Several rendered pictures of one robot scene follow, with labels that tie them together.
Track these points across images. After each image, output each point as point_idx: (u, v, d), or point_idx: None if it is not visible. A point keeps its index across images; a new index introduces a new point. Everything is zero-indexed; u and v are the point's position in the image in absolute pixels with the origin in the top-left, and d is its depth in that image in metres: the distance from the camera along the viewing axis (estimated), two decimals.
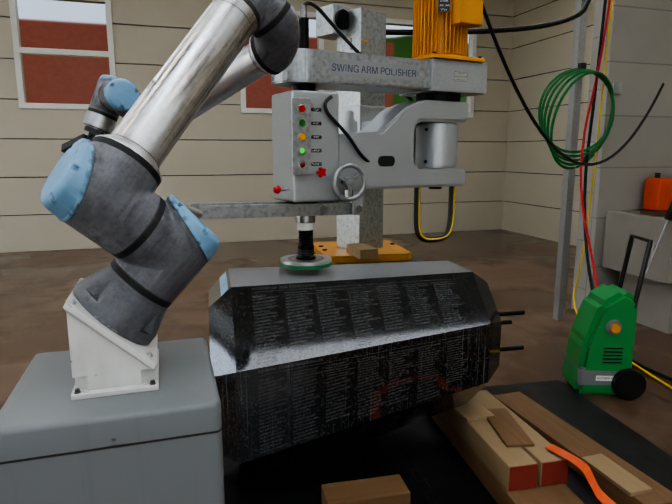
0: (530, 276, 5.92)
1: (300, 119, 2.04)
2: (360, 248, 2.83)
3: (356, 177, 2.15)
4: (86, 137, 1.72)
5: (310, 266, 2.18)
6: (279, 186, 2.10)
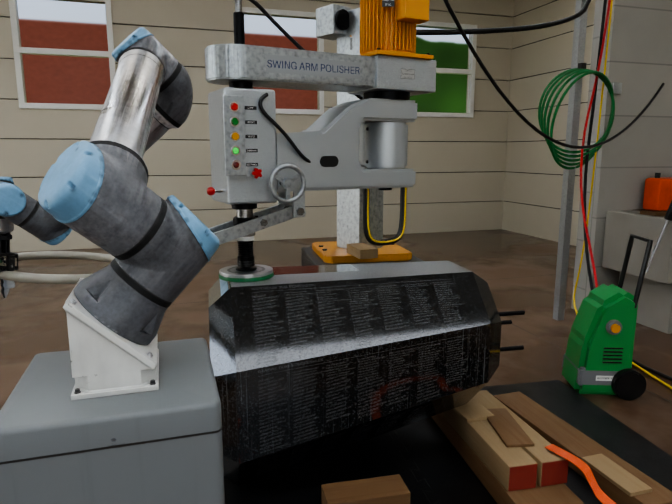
0: (530, 276, 5.92)
1: (233, 118, 1.95)
2: (360, 248, 2.83)
3: (294, 178, 2.07)
4: None
5: (237, 278, 2.10)
6: (213, 187, 2.01)
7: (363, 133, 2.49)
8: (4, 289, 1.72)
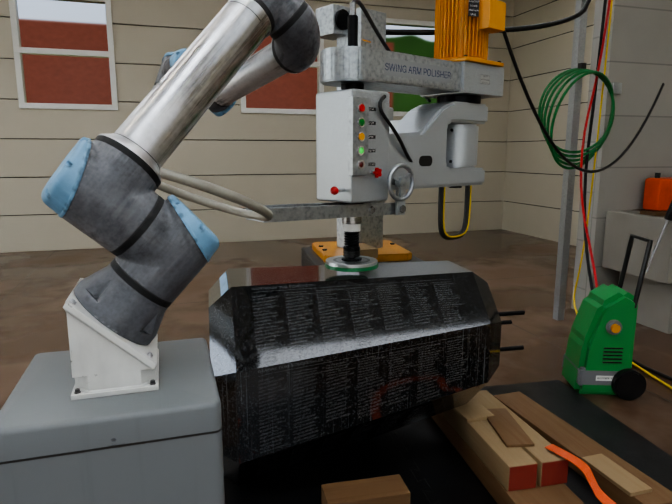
0: (530, 276, 5.92)
1: (360, 118, 2.00)
2: (360, 248, 2.83)
3: (406, 177, 2.16)
4: None
5: None
6: (337, 187, 2.04)
7: None
8: None
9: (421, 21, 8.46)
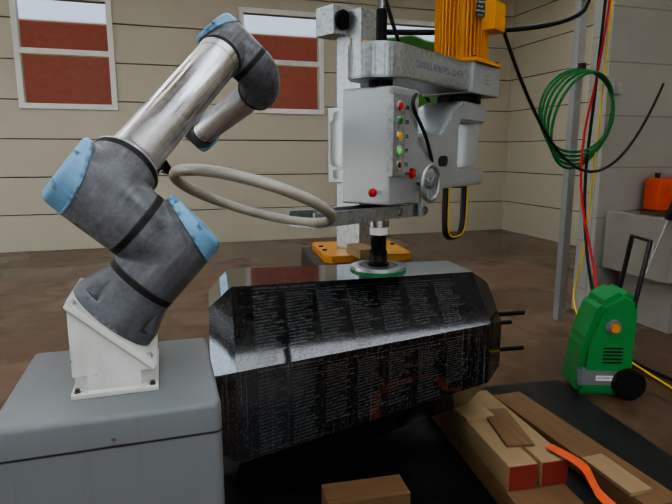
0: (530, 276, 5.92)
1: (399, 117, 1.91)
2: (360, 248, 2.83)
3: (435, 178, 2.11)
4: None
5: None
6: (375, 189, 1.94)
7: None
8: None
9: (421, 21, 8.46)
